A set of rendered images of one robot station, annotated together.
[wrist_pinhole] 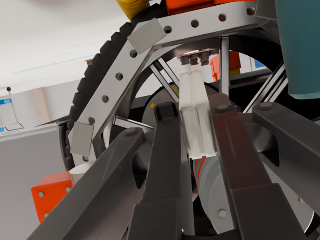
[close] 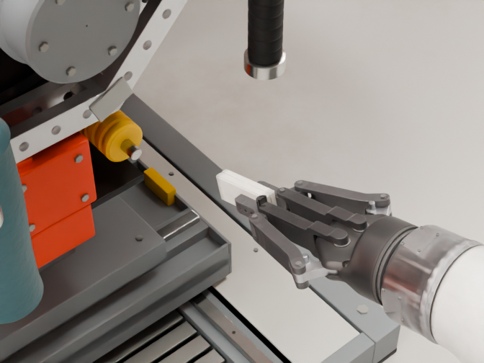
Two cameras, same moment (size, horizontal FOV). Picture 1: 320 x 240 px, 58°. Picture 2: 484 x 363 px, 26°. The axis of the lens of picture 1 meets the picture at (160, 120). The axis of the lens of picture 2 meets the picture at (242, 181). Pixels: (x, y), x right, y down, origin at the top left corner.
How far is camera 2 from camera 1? 0.97 m
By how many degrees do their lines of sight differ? 62
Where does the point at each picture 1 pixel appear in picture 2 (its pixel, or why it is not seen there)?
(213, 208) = (136, 9)
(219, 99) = (245, 212)
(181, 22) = (71, 125)
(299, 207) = (46, 34)
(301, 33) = (20, 192)
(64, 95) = not seen: outside the picture
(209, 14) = (39, 145)
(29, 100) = not seen: outside the picture
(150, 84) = not seen: outside the picture
